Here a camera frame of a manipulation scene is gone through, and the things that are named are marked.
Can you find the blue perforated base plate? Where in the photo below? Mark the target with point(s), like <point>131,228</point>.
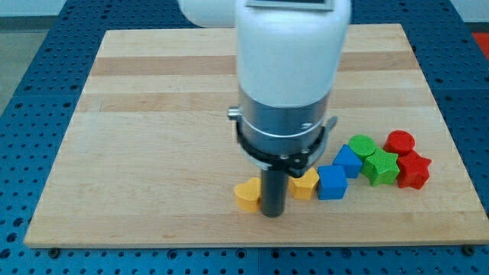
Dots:
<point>34,122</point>

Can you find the green star block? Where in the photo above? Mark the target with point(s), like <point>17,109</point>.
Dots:
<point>381,167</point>

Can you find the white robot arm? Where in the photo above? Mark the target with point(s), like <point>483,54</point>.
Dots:
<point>287,57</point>

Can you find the red star block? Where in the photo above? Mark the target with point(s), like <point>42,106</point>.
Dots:
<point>414,170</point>

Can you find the yellow pentagon block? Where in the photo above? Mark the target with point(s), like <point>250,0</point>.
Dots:
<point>305,186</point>

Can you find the green cylinder block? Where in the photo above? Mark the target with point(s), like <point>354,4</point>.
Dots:
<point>362,145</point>

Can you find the blue cube block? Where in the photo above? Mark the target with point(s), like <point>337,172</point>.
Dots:
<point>332,182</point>

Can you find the blue triangle block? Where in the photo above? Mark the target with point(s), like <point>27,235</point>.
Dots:
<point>349,161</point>

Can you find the yellow heart block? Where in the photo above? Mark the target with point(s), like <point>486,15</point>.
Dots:
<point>248,195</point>

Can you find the red cylinder block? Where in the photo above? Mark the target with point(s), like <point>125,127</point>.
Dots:
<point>399,142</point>

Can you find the wooden board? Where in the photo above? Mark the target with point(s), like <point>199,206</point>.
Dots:
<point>150,160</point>

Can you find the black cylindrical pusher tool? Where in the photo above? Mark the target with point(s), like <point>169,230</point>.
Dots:
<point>273,192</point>

